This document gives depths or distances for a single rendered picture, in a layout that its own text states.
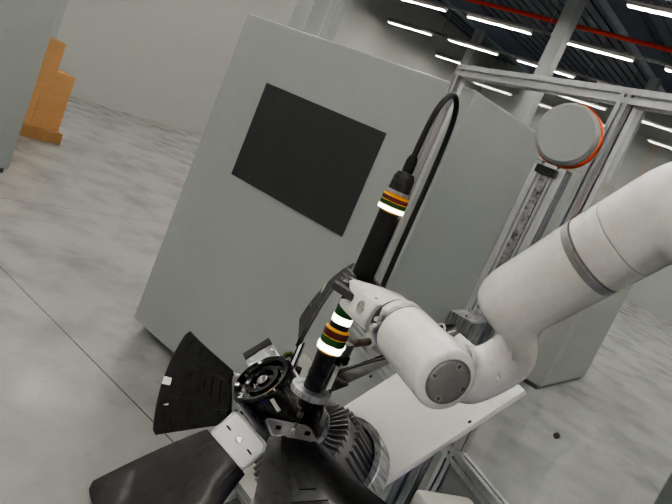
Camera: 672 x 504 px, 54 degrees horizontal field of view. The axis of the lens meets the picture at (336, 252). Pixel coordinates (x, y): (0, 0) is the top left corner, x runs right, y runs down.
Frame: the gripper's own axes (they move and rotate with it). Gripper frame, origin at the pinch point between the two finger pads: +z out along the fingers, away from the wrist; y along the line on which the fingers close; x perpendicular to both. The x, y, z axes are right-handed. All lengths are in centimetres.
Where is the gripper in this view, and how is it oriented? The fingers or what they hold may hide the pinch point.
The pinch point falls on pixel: (358, 283)
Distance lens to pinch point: 108.7
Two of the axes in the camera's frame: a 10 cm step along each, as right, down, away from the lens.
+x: 4.0, -9.0, -2.0
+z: -3.2, -3.4, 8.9
